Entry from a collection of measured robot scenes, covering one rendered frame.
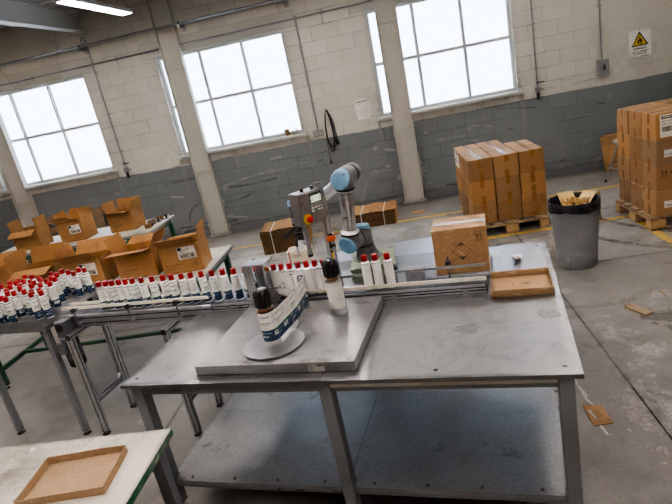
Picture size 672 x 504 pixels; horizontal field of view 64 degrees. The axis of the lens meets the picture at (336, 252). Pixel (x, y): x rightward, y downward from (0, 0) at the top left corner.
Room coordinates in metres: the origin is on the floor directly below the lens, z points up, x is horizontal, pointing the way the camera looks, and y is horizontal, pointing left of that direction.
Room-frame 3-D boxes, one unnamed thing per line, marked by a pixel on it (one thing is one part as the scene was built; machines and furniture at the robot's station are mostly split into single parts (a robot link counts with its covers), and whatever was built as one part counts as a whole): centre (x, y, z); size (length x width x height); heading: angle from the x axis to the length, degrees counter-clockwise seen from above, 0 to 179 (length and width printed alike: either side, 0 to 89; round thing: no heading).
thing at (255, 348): (2.38, 0.39, 0.89); 0.31 x 0.31 x 0.01
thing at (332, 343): (2.51, 0.29, 0.86); 0.80 x 0.67 x 0.05; 71
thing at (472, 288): (2.89, 0.03, 0.85); 1.65 x 0.11 x 0.05; 71
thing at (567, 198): (4.61, -2.24, 0.50); 0.42 x 0.41 x 0.28; 81
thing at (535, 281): (2.57, -0.91, 0.85); 0.30 x 0.26 x 0.04; 71
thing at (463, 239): (2.96, -0.73, 0.99); 0.30 x 0.24 x 0.27; 73
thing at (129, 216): (6.63, 2.48, 0.97); 0.43 x 0.42 x 0.37; 168
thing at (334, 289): (2.60, 0.05, 1.03); 0.09 x 0.09 x 0.30
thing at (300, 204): (3.01, 0.10, 1.38); 0.17 x 0.10 x 0.19; 126
